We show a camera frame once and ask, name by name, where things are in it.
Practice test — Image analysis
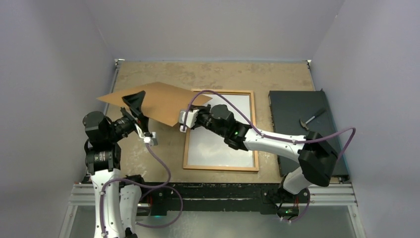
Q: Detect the brown backing board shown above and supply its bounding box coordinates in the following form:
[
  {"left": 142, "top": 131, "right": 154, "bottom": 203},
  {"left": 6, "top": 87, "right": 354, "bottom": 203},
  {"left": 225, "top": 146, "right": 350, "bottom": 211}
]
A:
[{"left": 97, "top": 82, "right": 197, "bottom": 126}]

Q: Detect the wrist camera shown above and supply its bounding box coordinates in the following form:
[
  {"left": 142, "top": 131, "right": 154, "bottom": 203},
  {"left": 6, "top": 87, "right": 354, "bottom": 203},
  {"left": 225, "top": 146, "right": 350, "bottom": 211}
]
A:
[
  {"left": 178, "top": 109, "right": 199, "bottom": 132},
  {"left": 135, "top": 124, "right": 158, "bottom": 146}
]

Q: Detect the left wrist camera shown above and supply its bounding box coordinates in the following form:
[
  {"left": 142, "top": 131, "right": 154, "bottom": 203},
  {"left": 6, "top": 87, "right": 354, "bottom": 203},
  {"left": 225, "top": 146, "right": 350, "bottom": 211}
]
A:
[{"left": 135, "top": 124, "right": 158, "bottom": 146}]

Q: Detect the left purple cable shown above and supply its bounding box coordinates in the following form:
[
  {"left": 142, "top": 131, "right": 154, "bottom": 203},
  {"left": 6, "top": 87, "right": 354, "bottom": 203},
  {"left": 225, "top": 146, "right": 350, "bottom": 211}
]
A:
[{"left": 99, "top": 143, "right": 184, "bottom": 237}]

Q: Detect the small hammer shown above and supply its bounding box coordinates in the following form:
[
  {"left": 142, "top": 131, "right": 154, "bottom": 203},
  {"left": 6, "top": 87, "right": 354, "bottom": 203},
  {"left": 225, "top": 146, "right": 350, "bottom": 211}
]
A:
[{"left": 299, "top": 108, "right": 326, "bottom": 131}]

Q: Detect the black mat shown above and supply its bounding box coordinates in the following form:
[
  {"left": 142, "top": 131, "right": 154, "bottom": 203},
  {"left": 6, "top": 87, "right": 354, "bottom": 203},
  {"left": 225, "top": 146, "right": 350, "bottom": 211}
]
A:
[{"left": 268, "top": 90, "right": 349, "bottom": 179}]

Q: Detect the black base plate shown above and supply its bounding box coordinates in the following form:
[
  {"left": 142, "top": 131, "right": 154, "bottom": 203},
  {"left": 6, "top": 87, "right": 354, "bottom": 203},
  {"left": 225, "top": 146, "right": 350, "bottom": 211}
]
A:
[{"left": 137, "top": 182, "right": 310, "bottom": 217}]

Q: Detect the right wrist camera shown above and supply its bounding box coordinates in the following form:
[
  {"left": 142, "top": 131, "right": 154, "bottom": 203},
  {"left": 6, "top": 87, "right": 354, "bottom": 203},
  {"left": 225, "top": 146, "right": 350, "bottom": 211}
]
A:
[{"left": 178, "top": 109, "right": 199, "bottom": 132}]

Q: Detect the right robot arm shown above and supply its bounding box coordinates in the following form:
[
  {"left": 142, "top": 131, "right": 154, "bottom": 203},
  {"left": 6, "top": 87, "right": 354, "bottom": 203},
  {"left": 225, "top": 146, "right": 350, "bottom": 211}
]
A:
[{"left": 178, "top": 104, "right": 338, "bottom": 202}]

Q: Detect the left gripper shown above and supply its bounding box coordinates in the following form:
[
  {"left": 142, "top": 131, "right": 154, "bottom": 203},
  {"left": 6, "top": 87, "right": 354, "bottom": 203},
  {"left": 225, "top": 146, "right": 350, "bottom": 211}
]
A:
[{"left": 106, "top": 91, "right": 151, "bottom": 142}]

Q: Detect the wooden picture frame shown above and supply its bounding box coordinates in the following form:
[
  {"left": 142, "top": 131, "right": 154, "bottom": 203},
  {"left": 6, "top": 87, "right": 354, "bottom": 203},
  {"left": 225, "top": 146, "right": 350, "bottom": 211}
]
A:
[{"left": 182, "top": 89, "right": 260, "bottom": 173}]

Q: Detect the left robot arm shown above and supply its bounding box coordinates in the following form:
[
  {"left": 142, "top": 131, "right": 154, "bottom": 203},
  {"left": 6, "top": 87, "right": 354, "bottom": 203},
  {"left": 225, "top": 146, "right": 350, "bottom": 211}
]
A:
[{"left": 82, "top": 91, "right": 148, "bottom": 238}]

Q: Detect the aluminium rail frame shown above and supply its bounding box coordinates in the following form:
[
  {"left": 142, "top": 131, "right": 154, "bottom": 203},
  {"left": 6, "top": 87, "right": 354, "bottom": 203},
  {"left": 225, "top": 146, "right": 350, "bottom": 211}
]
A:
[{"left": 57, "top": 59, "right": 367, "bottom": 238}]

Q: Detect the plant photo print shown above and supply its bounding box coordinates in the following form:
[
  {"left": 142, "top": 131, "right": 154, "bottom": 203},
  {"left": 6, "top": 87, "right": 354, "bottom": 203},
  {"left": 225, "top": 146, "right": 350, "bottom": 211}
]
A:
[{"left": 187, "top": 93, "right": 255, "bottom": 168}]

